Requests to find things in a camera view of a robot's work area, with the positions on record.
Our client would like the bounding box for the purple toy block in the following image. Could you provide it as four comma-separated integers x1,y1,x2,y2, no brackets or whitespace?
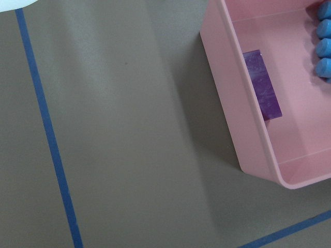
243,50,282,121

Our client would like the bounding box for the long blue toy block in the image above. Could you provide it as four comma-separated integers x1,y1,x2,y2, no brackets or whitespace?
315,1,330,84

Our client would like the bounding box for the pink plastic box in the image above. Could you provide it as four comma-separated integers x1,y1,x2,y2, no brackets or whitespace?
200,1,330,189

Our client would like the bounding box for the brown paper table mat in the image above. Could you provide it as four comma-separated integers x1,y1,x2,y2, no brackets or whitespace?
0,0,331,248

